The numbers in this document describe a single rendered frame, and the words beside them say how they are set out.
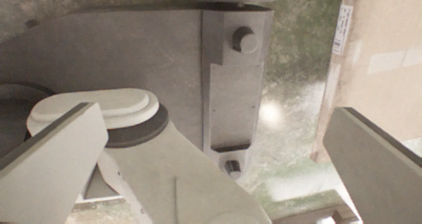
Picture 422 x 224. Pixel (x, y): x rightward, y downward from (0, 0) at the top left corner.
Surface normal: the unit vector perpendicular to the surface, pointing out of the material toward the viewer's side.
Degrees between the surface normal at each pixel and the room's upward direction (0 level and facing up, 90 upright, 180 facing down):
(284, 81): 0
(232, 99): 0
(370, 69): 0
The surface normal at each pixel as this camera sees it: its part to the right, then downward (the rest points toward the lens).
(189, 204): -0.07, -0.99
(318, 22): 0.18, 0.51
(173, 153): 0.01, -0.86
